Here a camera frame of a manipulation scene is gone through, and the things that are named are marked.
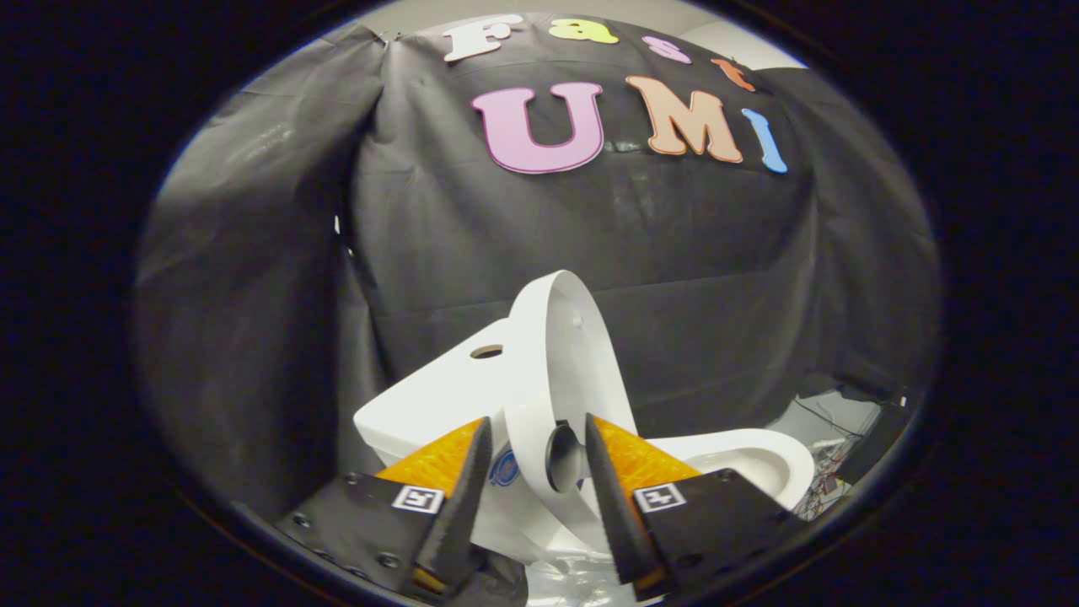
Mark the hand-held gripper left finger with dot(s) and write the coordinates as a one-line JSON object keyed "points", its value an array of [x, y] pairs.
{"points": [[459, 523]]}

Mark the white toilet bowl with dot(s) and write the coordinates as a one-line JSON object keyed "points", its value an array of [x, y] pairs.
{"points": [[759, 455]]}

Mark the black backdrop cloth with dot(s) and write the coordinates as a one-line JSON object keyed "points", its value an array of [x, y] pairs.
{"points": [[506, 253]]}

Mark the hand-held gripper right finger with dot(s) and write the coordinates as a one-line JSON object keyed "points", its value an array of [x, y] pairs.
{"points": [[615, 514]]}

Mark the black box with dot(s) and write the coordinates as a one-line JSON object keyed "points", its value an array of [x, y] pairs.
{"points": [[877, 434]]}

